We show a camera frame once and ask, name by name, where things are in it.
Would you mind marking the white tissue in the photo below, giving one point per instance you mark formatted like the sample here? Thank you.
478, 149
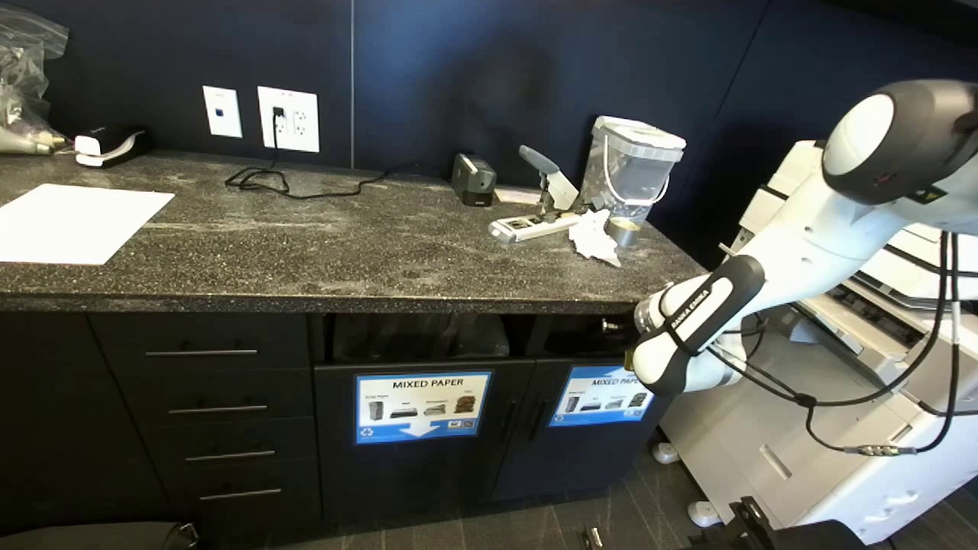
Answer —
596, 238

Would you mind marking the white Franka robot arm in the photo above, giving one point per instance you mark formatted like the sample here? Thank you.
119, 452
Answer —
805, 245

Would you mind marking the black rubbish bin liner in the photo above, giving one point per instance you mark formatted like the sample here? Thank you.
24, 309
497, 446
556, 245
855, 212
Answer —
415, 337
568, 337

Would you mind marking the black bin door down-arrow label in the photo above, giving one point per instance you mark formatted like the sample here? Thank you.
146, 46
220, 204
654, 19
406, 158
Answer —
406, 476

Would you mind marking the black pencil sharpener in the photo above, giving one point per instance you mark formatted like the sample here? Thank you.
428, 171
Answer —
473, 180

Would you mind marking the small olive ball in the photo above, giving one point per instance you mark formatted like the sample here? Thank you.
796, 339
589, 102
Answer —
622, 230

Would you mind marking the blue label with down arrow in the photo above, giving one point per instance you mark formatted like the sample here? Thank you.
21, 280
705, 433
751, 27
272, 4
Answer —
422, 407

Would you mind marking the blue label with up arrow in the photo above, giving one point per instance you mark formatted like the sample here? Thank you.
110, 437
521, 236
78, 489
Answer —
596, 398

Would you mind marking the clear plastic bucket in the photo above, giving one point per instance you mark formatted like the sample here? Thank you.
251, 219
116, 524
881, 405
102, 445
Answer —
630, 170

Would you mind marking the white power outlet plate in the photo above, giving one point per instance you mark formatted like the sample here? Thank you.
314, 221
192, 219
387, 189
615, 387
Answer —
300, 124

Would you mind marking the white printer foot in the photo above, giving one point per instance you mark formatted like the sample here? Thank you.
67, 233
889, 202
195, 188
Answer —
705, 513
664, 452

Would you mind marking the small metal floor fitting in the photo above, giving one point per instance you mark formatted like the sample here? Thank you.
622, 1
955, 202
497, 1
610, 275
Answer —
595, 537

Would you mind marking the black drawer front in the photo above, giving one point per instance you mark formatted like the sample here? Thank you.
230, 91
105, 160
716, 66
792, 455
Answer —
233, 437
224, 390
245, 513
203, 332

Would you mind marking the large white printer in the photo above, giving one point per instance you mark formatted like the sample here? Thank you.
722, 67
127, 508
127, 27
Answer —
813, 458

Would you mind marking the black tripod head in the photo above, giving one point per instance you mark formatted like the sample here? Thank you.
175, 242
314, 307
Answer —
774, 528

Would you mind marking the black and white desk device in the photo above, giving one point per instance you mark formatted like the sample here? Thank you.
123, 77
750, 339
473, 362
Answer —
102, 146

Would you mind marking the white paper sheet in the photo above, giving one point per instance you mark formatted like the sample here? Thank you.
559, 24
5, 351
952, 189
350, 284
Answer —
70, 225

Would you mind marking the plain black cabinet door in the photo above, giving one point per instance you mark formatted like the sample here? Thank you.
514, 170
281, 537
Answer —
48, 407

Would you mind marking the black rounded seat edge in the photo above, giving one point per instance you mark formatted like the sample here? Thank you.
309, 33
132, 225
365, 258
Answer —
91, 537

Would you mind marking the clear plastic bag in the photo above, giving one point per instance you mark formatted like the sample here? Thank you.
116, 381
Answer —
24, 70

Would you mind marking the white light switch plate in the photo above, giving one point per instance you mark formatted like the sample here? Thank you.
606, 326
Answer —
220, 112

